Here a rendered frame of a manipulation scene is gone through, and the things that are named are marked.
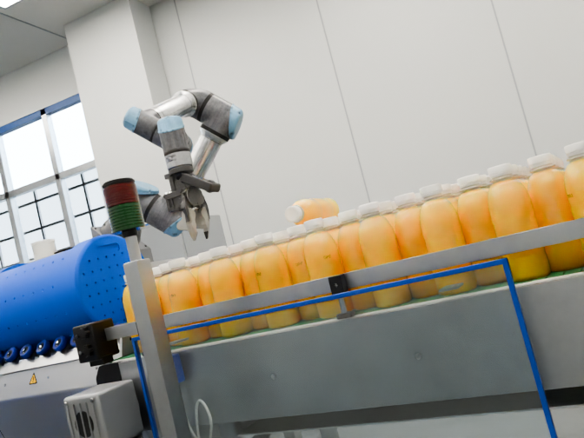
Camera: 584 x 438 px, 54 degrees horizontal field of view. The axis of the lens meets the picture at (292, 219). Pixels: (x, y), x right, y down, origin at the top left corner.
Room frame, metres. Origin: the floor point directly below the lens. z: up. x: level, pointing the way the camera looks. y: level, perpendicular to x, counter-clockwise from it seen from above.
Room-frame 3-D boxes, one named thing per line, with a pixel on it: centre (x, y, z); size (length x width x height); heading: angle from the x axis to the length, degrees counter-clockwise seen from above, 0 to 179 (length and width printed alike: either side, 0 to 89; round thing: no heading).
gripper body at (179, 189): (1.64, 0.28, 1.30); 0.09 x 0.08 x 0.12; 61
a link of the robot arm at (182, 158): (1.63, 0.28, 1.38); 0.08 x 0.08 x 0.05
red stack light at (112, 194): (1.11, 0.31, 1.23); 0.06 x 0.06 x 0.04
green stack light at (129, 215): (1.11, 0.31, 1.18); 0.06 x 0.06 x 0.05
